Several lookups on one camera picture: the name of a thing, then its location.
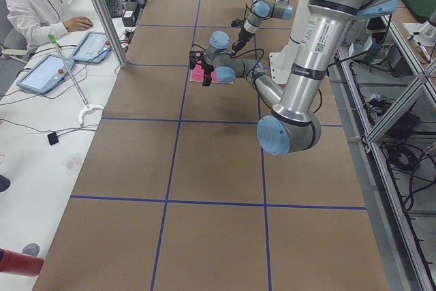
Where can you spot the person in white hoodie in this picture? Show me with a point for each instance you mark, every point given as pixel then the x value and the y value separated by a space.
pixel 37 19

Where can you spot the near blue teach pendant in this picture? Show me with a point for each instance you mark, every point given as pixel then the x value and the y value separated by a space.
pixel 44 76

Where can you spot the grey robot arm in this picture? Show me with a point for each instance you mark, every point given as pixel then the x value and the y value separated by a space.
pixel 290 126
pixel 269 1

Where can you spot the aluminium frame post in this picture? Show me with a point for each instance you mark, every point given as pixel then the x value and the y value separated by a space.
pixel 109 28

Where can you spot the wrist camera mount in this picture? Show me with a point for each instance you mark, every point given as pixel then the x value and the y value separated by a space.
pixel 196 58
pixel 238 23

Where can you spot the aluminium side frame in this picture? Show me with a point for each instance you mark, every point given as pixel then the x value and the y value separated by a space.
pixel 386 92

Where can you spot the blue teach pendant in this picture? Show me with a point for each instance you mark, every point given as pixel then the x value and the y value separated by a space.
pixel 44 76
pixel 92 49

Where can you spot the long reacher grabber stick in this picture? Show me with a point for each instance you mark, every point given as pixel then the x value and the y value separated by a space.
pixel 87 106

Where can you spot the pink grey-backed towel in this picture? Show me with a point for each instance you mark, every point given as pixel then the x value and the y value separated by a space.
pixel 197 74

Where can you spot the black keyboard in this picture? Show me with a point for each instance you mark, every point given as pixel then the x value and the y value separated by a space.
pixel 115 8

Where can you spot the red bottle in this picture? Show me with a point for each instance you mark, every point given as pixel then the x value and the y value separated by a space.
pixel 20 264

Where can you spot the small black box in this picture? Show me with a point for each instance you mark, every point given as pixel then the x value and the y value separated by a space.
pixel 53 138

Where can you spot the far blue teach pendant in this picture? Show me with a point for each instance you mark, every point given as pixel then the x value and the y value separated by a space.
pixel 92 49

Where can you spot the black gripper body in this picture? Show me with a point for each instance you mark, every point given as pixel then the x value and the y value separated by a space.
pixel 238 41
pixel 207 72

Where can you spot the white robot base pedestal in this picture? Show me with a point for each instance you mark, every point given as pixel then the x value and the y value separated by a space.
pixel 280 66

